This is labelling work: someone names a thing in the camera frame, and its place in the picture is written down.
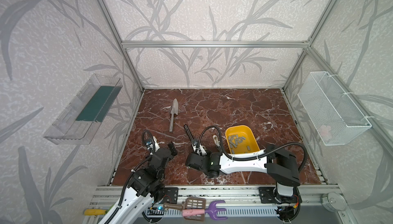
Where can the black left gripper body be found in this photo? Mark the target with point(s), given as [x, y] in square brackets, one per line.
[164, 153]

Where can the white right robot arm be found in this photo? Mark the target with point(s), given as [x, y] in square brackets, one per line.
[278, 163]

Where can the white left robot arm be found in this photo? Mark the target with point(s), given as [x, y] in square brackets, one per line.
[143, 188]

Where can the grey staple strips pile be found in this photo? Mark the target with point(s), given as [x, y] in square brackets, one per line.
[239, 144]

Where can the yellow plastic tray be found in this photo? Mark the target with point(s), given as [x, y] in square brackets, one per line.
[245, 131]

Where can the brown toy spatula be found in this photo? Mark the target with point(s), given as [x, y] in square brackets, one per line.
[189, 208]

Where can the grey toy trowel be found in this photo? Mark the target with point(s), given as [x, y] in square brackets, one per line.
[174, 111]

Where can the round grey metal disc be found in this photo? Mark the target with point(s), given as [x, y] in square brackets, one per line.
[333, 202]

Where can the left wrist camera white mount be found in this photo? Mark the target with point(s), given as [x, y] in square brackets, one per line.
[152, 145]

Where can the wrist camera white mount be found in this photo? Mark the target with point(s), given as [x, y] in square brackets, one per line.
[198, 149]
[152, 145]

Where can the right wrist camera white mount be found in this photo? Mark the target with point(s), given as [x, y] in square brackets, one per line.
[198, 149]

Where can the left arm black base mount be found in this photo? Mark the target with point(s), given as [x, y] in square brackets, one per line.
[169, 195]

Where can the purple toy fork pink handle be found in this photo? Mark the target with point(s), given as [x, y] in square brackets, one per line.
[213, 210]

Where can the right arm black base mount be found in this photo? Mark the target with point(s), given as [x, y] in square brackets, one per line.
[268, 195]

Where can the green toy shovel yellow handle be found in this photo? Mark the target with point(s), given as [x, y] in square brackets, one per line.
[94, 212]

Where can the clear plastic wall bin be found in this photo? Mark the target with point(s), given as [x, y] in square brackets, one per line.
[82, 118]

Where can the white wire mesh basket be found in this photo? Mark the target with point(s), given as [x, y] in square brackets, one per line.
[335, 116]

